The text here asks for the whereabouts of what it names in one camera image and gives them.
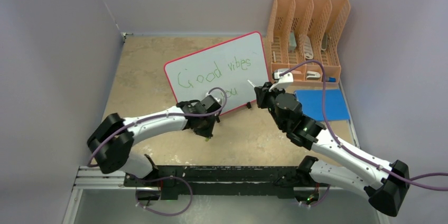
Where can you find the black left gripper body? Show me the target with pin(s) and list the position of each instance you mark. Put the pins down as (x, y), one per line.
(208, 120)

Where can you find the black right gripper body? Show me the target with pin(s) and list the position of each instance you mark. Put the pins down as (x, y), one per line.
(267, 99)

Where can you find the red-framed whiteboard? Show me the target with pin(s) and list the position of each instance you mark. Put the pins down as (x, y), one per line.
(222, 70)

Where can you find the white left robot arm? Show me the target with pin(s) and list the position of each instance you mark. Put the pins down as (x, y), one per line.
(112, 142)

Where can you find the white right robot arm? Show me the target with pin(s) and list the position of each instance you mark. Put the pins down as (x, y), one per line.
(378, 181)

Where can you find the blue notebook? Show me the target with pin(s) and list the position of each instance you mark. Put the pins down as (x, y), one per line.
(335, 106)

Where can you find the white clip in tray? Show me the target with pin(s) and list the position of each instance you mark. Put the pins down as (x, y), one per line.
(313, 75)

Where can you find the green staples box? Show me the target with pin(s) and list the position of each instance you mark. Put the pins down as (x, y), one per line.
(292, 44)

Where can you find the white oval tape dispenser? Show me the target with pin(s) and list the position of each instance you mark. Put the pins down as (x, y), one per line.
(308, 51)

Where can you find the orange plastic desk organizer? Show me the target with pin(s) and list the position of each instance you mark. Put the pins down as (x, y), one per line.
(312, 18)

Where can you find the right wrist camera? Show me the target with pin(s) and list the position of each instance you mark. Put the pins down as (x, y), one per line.
(282, 79)

